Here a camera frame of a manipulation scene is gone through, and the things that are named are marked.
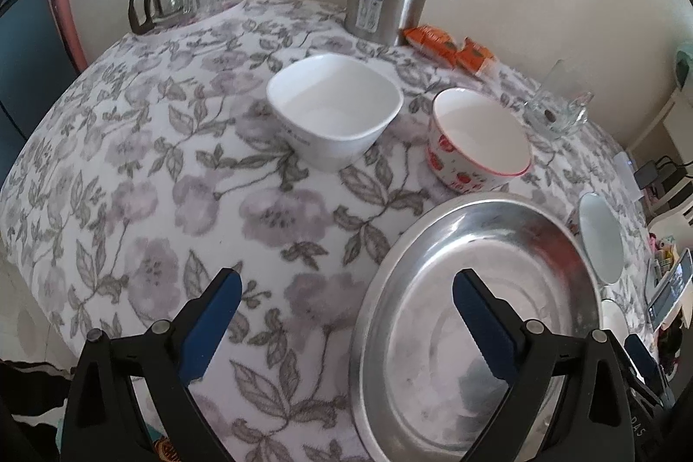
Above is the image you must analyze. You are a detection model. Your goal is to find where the pale blue round bowl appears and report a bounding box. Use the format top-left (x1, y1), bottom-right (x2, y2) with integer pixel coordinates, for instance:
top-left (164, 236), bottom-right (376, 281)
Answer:
top-left (577, 194), bottom-right (625, 285)

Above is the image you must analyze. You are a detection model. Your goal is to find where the strawberry pattern round bowl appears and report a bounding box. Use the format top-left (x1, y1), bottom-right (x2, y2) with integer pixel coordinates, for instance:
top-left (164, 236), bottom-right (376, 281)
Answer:
top-left (425, 88), bottom-right (532, 194)

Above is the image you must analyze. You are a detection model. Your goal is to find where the white square bowl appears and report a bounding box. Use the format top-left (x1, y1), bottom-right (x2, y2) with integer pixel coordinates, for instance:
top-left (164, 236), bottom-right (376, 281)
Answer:
top-left (266, 54), bottom-right (404, 172)

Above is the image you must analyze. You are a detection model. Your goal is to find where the blue box on shelf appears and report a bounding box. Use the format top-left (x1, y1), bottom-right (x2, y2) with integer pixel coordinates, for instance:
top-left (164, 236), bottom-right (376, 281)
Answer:
top-left (647, 249), bottom-right (692, 332)

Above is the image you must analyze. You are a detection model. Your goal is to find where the white shelf unit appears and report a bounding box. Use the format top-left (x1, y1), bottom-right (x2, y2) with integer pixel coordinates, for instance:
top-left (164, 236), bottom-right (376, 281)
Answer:
top-left (626, 87), bottom-right (692, 218)

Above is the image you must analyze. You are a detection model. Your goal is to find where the floral grey tablecloth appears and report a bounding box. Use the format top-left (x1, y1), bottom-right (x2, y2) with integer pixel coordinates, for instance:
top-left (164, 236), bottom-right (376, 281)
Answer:
top-left (1, 0), bottom-right (657, 461)

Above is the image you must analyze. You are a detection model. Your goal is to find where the glass ashtray dish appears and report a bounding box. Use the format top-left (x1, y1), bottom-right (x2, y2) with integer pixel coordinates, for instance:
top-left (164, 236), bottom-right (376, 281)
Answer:
top-left (524, 103), bottom-right (587, 141)

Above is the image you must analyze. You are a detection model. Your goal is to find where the clear glass mug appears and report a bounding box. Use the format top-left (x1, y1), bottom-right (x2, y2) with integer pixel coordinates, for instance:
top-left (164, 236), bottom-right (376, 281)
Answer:
top-left (531, 60), bottom-right (594, 116)

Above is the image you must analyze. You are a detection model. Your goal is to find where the orange snack packet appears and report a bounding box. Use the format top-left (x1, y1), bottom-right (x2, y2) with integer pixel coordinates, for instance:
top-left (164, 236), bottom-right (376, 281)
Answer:
top-left (403, 25), bottom-right (458, 68)
top-left (456, 38), bottom-right (497, 76)

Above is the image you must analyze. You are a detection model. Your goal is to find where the pink foam tube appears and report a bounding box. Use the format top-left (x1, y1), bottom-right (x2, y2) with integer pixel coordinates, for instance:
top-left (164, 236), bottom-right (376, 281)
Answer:
top-left (49, 0), bottom-right (88, 73)

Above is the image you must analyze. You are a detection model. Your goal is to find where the glass coffee pot black handle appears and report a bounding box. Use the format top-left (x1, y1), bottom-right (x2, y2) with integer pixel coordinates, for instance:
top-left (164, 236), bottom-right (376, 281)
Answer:
top-left (127, 0), bottom-right (191, 35)

